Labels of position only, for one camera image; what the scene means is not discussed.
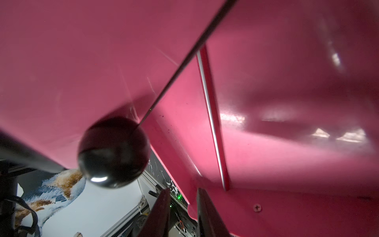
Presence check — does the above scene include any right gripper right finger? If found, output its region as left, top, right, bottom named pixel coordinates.
left=196, top=188, right=231, bottom=237

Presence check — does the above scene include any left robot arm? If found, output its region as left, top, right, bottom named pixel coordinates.
left=1, top=160, right=40, bottom=237

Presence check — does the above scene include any pink drawer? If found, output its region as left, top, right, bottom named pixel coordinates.
left=1, top=1, right=224, bottom=172
left=143, top=1, right=379, bottom=237

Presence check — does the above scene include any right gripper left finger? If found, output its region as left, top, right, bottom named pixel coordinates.
left=138, top=189, right=171, bottom=237

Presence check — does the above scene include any pink top drawer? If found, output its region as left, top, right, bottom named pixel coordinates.
left=1, top=1, right=224, bottom=172

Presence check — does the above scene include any red pencil with eraser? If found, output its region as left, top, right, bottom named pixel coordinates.
left=196, top=45, right=231, bottom=192

